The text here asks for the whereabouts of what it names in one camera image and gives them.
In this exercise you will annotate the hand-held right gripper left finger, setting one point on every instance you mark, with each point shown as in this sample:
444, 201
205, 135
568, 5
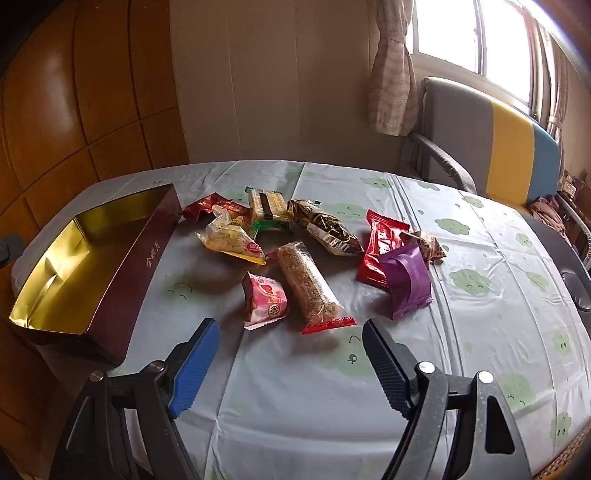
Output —
194, 369

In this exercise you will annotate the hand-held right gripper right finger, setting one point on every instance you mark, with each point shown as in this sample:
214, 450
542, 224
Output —
392, 369

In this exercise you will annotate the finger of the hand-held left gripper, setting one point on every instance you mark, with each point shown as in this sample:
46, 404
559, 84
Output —
9, 251

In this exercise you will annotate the purple snack packet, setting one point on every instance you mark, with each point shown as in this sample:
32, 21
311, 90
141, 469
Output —
408, 286

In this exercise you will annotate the pink snack packet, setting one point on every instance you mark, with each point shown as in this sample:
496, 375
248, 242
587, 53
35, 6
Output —
263, 300

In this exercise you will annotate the maroon box with gold interior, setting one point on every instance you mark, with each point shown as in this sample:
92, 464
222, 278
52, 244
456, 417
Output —
134, 277

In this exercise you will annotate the clear grain bar packet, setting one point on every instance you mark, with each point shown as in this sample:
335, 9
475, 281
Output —
309, 281

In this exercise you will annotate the bright red snack packet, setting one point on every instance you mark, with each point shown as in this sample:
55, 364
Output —
376, 249

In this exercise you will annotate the small brown floral packet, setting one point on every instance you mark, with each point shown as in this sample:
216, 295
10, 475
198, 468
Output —
431, 247

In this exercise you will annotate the clear yellow snack packet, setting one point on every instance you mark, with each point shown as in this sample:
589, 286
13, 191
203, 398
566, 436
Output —
226, 240

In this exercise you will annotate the brown snack packet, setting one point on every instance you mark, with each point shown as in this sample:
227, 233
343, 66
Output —
328, 228

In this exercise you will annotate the dark red snack packet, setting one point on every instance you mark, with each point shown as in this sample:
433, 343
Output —
203, 207

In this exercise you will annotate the green-edged cracker packet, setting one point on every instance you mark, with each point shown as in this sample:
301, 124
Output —
270, 205

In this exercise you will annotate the pink cloth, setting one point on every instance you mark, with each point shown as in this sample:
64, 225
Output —
547, 210

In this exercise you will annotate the grey metal chair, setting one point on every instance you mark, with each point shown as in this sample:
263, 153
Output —
575, 221

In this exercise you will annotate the grey yellow blue chair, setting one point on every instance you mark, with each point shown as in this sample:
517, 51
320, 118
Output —
457, 129

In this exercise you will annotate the beige striped curtain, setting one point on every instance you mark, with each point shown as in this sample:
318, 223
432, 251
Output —
558, 92
392, 83

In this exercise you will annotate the window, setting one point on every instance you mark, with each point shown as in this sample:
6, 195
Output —
443, 37

